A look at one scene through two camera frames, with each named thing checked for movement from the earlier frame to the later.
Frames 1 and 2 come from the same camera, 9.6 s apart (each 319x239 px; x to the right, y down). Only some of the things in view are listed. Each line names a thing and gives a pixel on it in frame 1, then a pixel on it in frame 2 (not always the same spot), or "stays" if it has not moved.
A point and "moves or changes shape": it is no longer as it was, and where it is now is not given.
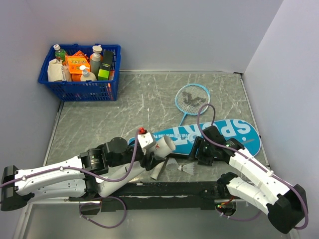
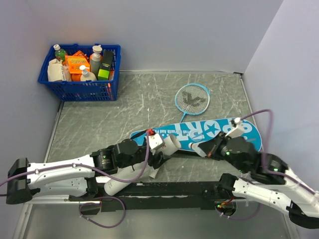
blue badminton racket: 192,99 stays
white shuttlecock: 189,168 moves or changes shape
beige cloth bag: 58,72 stays
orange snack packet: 75,61 stays
